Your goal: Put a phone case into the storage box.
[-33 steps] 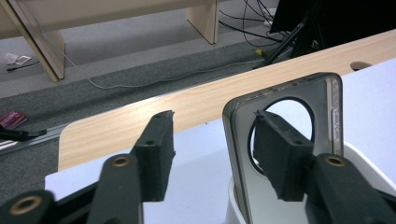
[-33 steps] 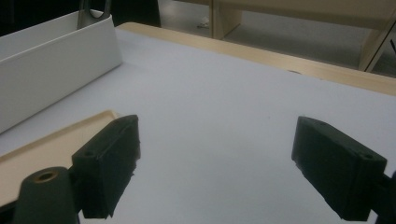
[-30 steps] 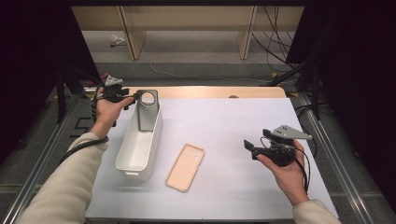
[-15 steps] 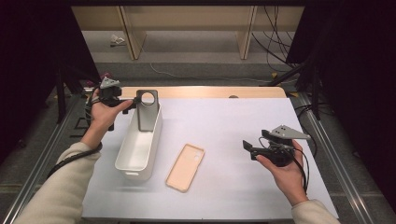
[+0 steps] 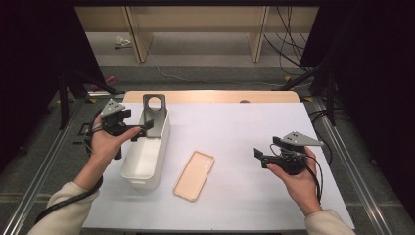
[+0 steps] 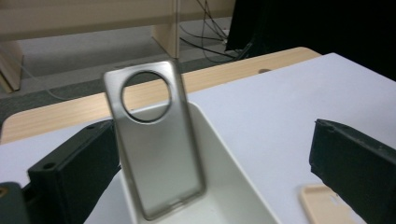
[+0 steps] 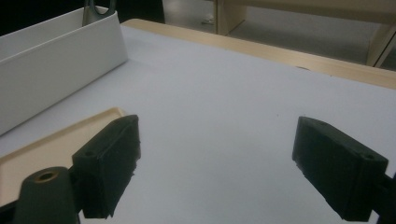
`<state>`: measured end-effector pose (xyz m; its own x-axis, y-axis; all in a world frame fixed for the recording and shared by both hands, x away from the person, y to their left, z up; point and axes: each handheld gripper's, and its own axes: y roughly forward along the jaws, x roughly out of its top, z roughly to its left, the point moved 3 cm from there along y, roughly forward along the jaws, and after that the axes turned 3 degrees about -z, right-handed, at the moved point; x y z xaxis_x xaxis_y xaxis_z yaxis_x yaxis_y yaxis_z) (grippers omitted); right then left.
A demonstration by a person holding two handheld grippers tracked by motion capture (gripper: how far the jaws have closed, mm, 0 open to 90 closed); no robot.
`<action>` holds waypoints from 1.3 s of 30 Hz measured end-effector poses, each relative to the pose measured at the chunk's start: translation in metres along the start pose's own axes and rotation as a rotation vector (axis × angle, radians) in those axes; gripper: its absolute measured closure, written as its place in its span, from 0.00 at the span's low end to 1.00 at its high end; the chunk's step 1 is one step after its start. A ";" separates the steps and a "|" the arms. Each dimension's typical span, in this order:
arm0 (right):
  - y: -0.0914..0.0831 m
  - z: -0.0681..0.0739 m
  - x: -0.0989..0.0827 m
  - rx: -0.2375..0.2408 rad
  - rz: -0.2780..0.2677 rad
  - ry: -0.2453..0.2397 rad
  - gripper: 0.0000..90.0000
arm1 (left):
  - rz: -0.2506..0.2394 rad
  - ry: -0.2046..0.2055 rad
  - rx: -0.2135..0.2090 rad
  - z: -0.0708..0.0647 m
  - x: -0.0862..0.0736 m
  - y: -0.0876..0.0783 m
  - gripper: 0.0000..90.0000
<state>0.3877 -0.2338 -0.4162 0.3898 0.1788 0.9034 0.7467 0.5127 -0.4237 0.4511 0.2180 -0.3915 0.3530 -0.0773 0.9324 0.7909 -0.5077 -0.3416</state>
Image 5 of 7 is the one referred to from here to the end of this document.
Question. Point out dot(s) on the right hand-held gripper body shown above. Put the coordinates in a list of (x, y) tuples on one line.
[(292, 160)]

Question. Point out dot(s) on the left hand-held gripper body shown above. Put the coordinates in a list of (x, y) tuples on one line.
[(114, 125)]

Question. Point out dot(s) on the white plastic storage bin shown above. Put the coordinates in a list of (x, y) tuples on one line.
[(145, 160)]

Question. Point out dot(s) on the beige phone case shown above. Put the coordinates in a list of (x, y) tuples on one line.
[(193, 176)]

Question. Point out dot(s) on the person's left hand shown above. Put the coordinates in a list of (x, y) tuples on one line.
[(104, 145)]

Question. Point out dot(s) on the person's right hand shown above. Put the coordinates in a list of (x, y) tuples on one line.
[(305, 189)]

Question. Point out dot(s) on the white table sheet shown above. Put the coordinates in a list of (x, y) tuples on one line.
[(235, 130)]

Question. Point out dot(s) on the pink object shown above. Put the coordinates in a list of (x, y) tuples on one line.
[(109, 81)]

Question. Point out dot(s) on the black metal stand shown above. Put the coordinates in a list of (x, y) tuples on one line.
[(331, 98), (64, 104)]

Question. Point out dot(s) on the light wooden table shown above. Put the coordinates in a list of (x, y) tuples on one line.
[(212, 97)]

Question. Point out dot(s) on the crumpled white paper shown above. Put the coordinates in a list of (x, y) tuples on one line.
[(122, 41)]

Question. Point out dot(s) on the black curtain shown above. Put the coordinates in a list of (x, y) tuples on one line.
[(32, 65), (375, 81)]

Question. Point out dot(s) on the light wooden shelf unit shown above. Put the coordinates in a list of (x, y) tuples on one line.
[(195, 19)]

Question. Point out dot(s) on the metal floor rail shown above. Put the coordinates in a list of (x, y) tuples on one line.
[(355, 173), (36, 189)]

